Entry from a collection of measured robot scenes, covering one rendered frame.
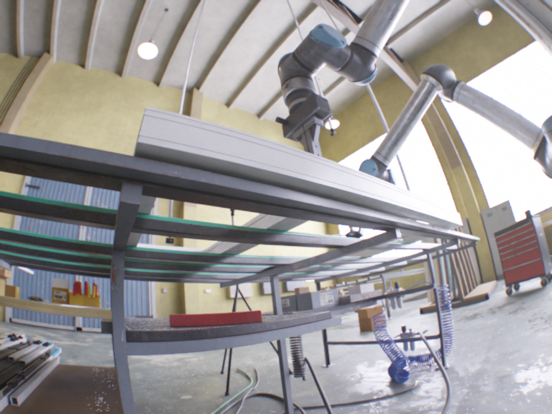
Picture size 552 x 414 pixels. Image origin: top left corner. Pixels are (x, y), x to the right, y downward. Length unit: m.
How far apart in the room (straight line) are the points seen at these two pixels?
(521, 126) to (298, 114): 0.90
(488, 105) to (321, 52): 0.78
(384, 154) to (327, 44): 0.58
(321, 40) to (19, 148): 0.64
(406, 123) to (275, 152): 0.74
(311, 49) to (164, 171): 0.48
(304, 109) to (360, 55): 0.25
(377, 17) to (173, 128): 0.62
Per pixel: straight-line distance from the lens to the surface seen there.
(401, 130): 1.11
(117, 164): 0.38
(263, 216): 0.81
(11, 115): 8.92
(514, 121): 1.18
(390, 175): 1.20
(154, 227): 0.61
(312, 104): 0.60
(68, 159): 0.39
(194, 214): 7.31
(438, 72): 1.19
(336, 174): 0.57
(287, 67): 0.73
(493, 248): 7.75
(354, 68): 0.75
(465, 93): 1.26
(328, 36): 0.67
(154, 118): 0.41
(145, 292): 6.89
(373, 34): 0.78
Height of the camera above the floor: 0.65
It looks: 22 degrees up
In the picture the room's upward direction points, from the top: 7 degrees counter-clockwise
